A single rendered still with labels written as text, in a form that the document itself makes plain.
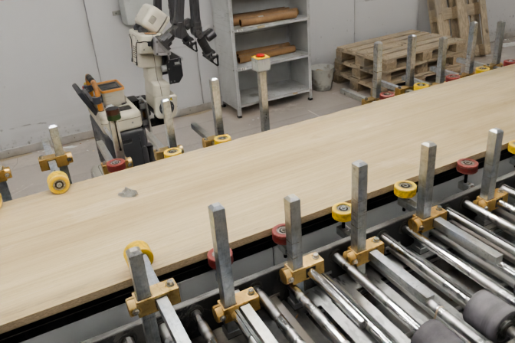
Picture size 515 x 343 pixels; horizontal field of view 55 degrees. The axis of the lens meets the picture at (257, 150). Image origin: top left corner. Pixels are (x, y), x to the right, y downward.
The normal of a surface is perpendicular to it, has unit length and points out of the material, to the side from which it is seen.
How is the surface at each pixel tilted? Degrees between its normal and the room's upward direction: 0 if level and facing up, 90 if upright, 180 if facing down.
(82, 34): 90
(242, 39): 90
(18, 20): 90
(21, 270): 0
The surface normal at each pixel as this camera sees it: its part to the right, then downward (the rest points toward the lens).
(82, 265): -0.07, -0.90
